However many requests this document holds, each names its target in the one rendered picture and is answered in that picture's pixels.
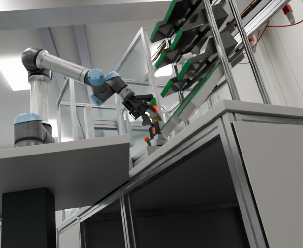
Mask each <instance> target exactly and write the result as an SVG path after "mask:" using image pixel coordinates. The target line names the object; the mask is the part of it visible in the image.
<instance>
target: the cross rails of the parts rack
mask: <svg viewBox="0 0 303 248"><path fill-rule="evenodd" d="M223 1H224V0H219V1H218V2H217V3H216V4H221V3H222V2H223ZM201 2H202V0H197V2H196V3H195V4H194V6H193V7H192V8H191V10H190V11H189V12H188V13H187V15H186V16H185V17H184V19H183V20H182V21H181V23H180V24H179V25H178V26H177V28H176V29H175V30H174V32H173V33H172V34H171V36H170V37H169V38H168V41H171V40H172V39H173V38H174V36H175V35H176V34H177V33H178V31H179V29H180V27H182V26H183V25H184V24H185V22H186V21H187V20H188V18H189V17H190V16H191V15H192V13H193V12H194V11H195V10H196V8H197V7H198V6H199V5H200V3H201ZM216 4H215V5H216ZM234 23H235V19H234V18H233V20H232V21H231V22H230V23H229V24H228V25H227V26H226V27H225V28H224V29H223V30H222V31H221V32H220V33H219V34H221V33H224V32H226V31H228V30H229V28H230V27H231V26H232V25H233V24H234ZM210 29H211V28H210V25H209V24H208V25H207V27H206V28H205V29H204V30H203V31H202V32H201V33H200V35H199V36H198V37H197V38H196V39H195V40H194V41H193V43H192V44H191V45H190V46H189V47H188V48H187V49H186V51H185V52H184V53H189V52H190V51H191V50H192V49H193V48H194V47H195V45H196V44H197V43H198V42H199V41H200V40H201V39H202V38H203V37H204V35H205V34H206V33H207V32H208V31H209V30H210ZM244 50H245V48H244V46H242V47H241V48H240V49H239V50H238V51H237V52H236V53H235V54H234V55H233V56H232V57H230V58H229V59H228V63H231V62H232V61H233V60H234V59H235V58H236V57H237V56H239V55H240V54H241V53H242V52H243V51H244ZM204 51H205V49H204V50H203V51H202V52H201V53H203V52H204ZM201 53H200V54H201ZM180 59H181V58H180V57H179V59H178V60H177V61H176V62H175V63H174V66H176V67H177V65H178V64H179V63H180V62H179V61H180ZM219 59H220V58H219V55H217V56H216V57H215V58H214V59H213V60H212V61H211V62H210V63H209V64H208V65H206V66H205V67H204V68H203V69H202V70H201V71H200V72H199V73H198V74H197V75H196V76H195V77H194V78H193V79H192V80H191V81H190V82H189V83H188V84H187V85H186V86H185V87H184V88H183V89H182V90H181V91H180V92H181V94H183V93H184V92H185V91H186V90H188V89H189V88H190V87H191V86H192V85H193V84H194V83H195V82H196V81H197V80H198V79H199V78H200V77H201V76H202V75H203V74H205V73H206V72H207V71H208V70H209V69H210V68H211V67H212V66H213V65H214V64H215V63H216V62H217V61H218V60H219Z"/></svg>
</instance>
